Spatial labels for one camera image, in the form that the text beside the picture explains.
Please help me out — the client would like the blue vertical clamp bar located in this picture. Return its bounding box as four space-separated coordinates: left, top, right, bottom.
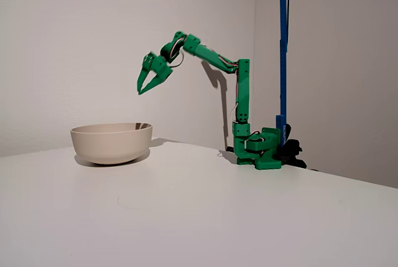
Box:
275 0 290 148

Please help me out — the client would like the beige round bowl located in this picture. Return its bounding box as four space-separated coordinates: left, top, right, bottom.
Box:
70 123 154 166

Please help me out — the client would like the large black table clamp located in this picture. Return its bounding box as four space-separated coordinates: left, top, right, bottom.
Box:
279 123 307 169

